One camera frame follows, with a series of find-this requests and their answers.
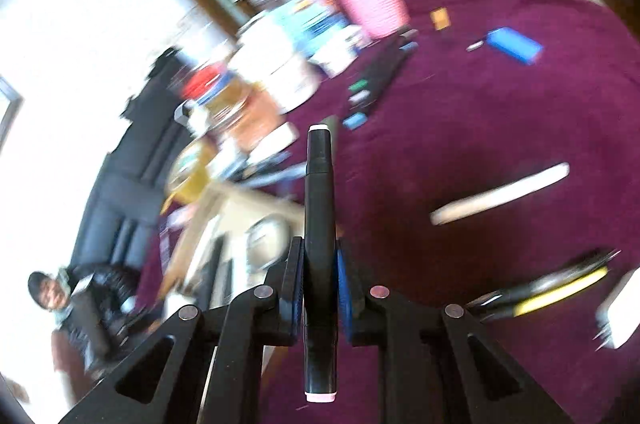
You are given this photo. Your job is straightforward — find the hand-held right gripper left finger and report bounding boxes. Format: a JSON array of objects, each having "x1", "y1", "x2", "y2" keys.
[{"x1": 60, "y1": 236, "x2": 305, "y2": 424}]

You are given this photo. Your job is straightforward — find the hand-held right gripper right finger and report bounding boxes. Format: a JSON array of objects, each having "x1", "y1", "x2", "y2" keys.
[{"x1": 337, "y1": 238, "x2": 571, "y2": 424}]

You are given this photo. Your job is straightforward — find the black marker pink caps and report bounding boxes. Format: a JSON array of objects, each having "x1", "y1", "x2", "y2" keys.
[{"x1": 303, "y1": 123, "x2": 340, "y2": 404}]

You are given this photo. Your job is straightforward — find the cardboard tray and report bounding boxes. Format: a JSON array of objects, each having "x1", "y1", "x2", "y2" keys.
[{"x1": 159, "y1": 180, "x2": 303, "y2": 305}]

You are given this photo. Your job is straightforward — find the yellow tape roll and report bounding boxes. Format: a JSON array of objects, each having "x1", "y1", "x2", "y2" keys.
[{"x1": 164, "y1": 138, "x2": 212, "y2": 206}]

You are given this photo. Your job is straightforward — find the white stick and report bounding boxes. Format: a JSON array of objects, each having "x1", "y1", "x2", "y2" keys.
[{"x1": 429, "y1": 162, "x2": 571, "y2": 226}]

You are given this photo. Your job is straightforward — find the black yellow pliers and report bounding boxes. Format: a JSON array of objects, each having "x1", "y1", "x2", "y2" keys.
[{"x1": 466, "y1": 248, "x2": 619, "y2": 321}]

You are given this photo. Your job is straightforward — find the black sofa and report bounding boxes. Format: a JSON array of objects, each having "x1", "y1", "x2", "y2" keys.
[{"x1": 69, "y1": 48, "x2": 202, "y2": 276}]

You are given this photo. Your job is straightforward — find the white medicine bottle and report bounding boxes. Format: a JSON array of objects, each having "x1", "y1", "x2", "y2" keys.
[{"x1": 234, "y1": 11, "x2": 322, "y2": 111}]

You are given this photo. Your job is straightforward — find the red blue lid jar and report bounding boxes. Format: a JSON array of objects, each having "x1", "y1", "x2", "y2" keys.
[{"x1": 181, "y1": 70, "x2": 237, "y2": 106}]

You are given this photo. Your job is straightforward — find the white blue small box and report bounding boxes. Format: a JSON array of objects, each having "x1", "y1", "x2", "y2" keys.
[{"x1": 309, "y1": 26, "x2": 367, "y2": 76}]

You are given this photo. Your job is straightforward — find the clear jar blue label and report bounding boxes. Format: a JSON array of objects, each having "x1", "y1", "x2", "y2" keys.
[{"x1": 270, "y1": 0, "x2": 352, "y2": 56}]

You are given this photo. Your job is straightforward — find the white charger cube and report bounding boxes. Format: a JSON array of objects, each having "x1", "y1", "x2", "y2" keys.
[{"x1": 596, "y1": 285, "x2": 640, "y2": 349}]

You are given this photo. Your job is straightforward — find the blue lighter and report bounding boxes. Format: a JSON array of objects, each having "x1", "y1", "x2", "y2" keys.
[{"x1": 486, "y1": 27, "x2": 545, "y2": 66}]

